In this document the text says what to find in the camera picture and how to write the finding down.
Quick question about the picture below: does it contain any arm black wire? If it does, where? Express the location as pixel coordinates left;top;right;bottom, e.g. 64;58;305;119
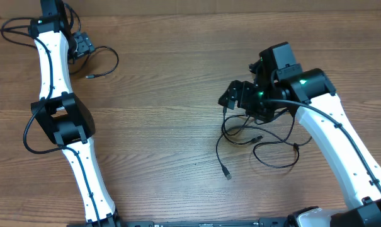
265;98;381;209
0;3;103;227

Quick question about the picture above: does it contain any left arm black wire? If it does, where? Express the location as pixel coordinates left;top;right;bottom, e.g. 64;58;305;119
0;3;103;227

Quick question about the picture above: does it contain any black cable silver USB plug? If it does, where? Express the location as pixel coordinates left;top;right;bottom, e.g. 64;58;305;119
69;45;120;79

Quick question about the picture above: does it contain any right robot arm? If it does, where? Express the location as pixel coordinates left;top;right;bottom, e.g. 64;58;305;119
219;42;381;226

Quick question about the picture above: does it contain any thin black short cable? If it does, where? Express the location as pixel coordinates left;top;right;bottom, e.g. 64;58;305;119
223;108;313;169

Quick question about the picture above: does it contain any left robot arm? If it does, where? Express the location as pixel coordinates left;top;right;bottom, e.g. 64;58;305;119
28;0;123;226

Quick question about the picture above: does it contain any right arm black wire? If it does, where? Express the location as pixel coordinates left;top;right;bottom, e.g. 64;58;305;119
265;98;381;209

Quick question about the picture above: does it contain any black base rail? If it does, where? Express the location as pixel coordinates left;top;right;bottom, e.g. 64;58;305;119
67;216;301;227

